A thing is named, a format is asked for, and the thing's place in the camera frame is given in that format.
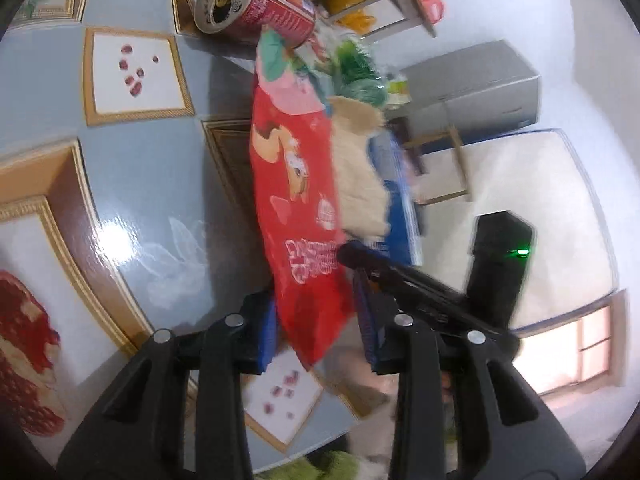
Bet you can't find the white mattress blue trim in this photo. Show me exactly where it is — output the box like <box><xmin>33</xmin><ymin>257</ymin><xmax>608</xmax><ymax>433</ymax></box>
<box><xmin>421</xmin><ymin>130</ymin><xmax>617</xmax><ymax>328</ymax></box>

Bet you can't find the yellow plastic bag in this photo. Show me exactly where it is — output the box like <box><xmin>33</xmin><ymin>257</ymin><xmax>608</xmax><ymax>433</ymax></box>
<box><xmin>320</xmin><ymin>0</ymin><xmax>376</xmax><ymax>36</ymax></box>

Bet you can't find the red snack bag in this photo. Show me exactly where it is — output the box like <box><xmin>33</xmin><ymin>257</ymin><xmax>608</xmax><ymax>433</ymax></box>
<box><xmin>250</xmin><ymin>28</ymin><xmax>354</xmax><ymax>367</ymax></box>

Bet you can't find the patterned vinyl tablecloth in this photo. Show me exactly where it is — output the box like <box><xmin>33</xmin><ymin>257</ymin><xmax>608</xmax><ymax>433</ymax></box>
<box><xmin>0</xmin><ymin>0</ymin><xmax>362</xmax><ymax>476</ymax></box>

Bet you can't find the blue white carton box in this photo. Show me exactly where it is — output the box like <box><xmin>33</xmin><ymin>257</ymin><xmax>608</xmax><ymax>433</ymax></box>
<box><xmin>368</xmin><ymin>130</ymin><xmax>423</xmax><ymax>266</ymax></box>

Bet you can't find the green plastic bottle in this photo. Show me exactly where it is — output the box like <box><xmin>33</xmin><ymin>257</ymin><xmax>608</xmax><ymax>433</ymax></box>
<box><xmin>330</xmin><ymin>36</ymin><xmax>387</xmax><ymax>108</ymax></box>

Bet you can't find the beige paper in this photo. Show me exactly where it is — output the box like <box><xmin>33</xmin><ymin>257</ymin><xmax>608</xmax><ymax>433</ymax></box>
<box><xmin>329</xmin><ymin>96</ymin><xmax>390</xmax><ymax>240</ymax></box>

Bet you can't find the wooden chair by mattress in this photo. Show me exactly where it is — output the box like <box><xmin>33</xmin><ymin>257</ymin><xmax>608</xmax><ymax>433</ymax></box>
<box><xmin>387</xmin><ymin>117</ymin><xmax>473</xmax><ymax>207</ymax></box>

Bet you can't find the grey refrigerator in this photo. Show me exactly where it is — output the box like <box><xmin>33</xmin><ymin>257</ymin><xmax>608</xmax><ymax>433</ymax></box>
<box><xmin>402</xmin><ymin>40</ymin><xmax>540</xmax><ymax>136</ymax></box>

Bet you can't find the red drink can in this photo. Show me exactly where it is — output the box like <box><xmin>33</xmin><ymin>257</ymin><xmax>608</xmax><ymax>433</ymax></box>
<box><xmin>193</xmin><ymin>0</ymin><xmax>316</xmax><ymax>47</ymax></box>

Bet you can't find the red plastic bag on shelf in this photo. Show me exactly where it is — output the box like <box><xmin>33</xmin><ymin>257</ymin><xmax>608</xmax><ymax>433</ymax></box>
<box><xmin>419</xmin><ymin>0</ymin><xmax>445</xmax><ymax>24</ymax></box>

